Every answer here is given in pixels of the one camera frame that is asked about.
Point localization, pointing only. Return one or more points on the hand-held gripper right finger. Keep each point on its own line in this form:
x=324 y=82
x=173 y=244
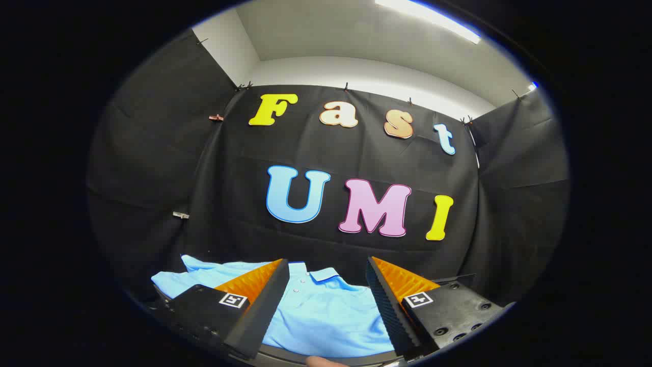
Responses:
x=389 y=311

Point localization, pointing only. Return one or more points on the copper clothespin clip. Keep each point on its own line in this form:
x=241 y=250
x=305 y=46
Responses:
x=216 y=117

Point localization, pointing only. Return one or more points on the light blue polo shirt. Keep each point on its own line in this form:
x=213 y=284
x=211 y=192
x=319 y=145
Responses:
x=321 y=316

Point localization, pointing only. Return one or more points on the silver clothespin clip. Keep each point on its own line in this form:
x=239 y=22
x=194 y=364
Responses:
x=180 y=215

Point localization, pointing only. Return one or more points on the black backdrop cloth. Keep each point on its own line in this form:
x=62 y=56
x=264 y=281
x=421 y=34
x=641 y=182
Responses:
x=234 y=168

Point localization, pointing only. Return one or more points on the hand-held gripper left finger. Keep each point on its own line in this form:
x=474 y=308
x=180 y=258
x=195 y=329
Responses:
x=265 y=311

